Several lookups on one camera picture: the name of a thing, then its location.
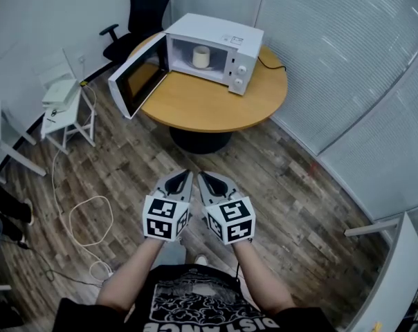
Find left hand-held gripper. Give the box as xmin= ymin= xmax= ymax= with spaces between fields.
xmin=142 ymin=169 xmax=195 ymax=243

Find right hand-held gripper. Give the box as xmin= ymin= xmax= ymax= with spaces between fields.
xmin=197 ymin=171 xmax=257 ymax=246

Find cream ceramic mug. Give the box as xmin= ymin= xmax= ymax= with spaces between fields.
xmin=192 ymin=46 xmax=210 ymax=69

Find white microwave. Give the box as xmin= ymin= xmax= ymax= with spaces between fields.
xmin=107 ymin=12 xmax=265 ymax=120

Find person's right forearm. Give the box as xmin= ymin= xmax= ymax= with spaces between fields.
xmin=232 ymin=241 xmax=297 ymax=315

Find person's left forearm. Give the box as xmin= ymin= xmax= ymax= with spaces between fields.
xmin=96 ymin=237 xmax=165 ymax=313

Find glass microwave turntable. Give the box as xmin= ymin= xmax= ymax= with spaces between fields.
xmin=184 ymin=57 xmax=219 ymax=73

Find person's jeans leg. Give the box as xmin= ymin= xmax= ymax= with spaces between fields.
xmin=158 ymin=241 xmax=188 ymax=266

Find round wooden table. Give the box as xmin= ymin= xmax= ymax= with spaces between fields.
xmin=127 ymin=33 xmax=289 ymax=155

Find person's black printed shirt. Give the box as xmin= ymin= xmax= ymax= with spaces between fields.
xmin=51 ymin=264 xmax=338 ymax=332

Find white chair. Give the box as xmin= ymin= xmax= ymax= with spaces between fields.
xmin=34 ymin=48 xmax=98 ymax=155

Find black office chair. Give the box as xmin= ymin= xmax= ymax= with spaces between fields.
xmin=99 ymin=0 xmax=174 ymax=64

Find white window blinds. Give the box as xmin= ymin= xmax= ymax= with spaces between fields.
xmin=257 ymin=0 xmax=418 ymax=221

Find white floor cable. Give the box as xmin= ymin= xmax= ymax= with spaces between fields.
xmin=51 ymin=81 xmax=115 ymax=284

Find black floor cable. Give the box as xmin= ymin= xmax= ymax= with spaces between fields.
xmin=0 ymin=237 xmax=103 ymax=287

